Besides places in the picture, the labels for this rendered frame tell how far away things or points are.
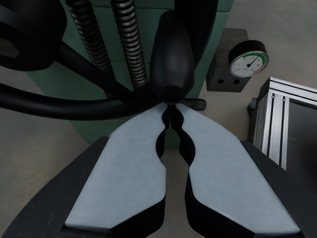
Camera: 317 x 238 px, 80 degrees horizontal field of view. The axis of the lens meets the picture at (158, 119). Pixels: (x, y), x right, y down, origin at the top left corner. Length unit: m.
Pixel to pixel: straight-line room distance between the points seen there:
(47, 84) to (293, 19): 1.72
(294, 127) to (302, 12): 1.23
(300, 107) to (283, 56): 0.59
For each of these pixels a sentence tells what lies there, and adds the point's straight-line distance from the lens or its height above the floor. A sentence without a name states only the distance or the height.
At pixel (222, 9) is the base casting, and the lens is 0.37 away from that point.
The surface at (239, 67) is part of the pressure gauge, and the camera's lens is 0.37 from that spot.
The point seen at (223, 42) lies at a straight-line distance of 0.46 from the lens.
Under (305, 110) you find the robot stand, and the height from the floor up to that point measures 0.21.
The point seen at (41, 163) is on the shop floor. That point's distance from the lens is 1.07.
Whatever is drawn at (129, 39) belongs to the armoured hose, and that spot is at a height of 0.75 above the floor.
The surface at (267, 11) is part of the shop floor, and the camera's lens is 1.87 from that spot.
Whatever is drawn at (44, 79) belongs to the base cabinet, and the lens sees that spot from 0.57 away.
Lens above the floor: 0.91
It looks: 63 degrees down
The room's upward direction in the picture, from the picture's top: 3 degrees clockwise
